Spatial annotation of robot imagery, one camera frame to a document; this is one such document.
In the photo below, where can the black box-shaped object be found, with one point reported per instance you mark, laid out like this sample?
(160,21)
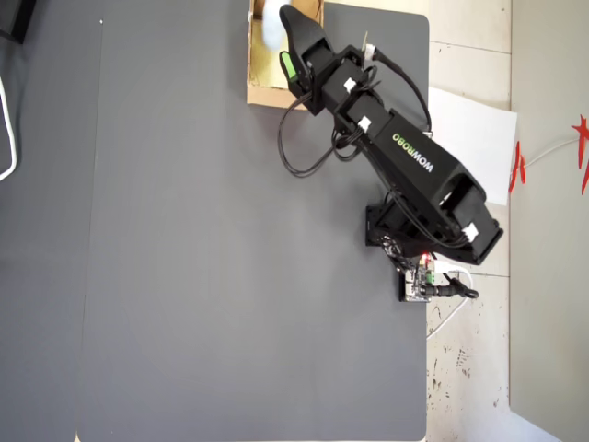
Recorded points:
(14,18)

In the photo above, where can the open cardboard box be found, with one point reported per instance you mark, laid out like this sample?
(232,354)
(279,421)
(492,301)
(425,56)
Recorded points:
(269,94)

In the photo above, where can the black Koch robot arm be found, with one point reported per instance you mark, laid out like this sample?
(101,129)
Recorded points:
(423,170)

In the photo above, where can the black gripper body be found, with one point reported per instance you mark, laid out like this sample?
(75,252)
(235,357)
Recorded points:
(343,76)

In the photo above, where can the small camera circuit board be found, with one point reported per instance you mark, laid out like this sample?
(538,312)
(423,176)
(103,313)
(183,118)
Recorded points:
(365,42)

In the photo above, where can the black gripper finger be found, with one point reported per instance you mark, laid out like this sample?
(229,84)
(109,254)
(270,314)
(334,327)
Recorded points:
(306,32)

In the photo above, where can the white paper sheet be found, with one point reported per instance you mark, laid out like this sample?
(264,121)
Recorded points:
(478,133)

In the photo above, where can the circuit board with green terminal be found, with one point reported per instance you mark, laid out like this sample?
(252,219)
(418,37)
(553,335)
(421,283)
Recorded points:
(416,283)

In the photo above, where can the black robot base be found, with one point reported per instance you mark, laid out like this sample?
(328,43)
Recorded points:
(375,228)

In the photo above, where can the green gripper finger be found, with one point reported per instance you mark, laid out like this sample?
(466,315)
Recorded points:
(290,68)

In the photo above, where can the white curved frame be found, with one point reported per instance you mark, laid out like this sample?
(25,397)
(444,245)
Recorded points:
(13,147)

